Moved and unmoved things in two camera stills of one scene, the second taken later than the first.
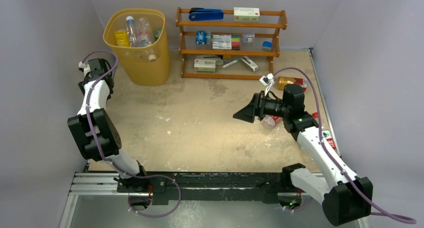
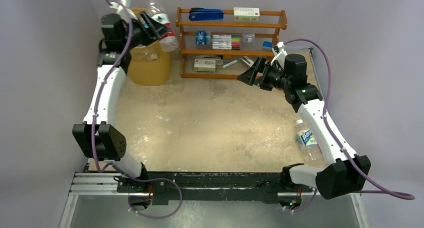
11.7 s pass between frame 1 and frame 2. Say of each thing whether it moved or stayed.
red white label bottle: moved
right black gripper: moved
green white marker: stayed
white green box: stayed
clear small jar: stayed
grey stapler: stayed
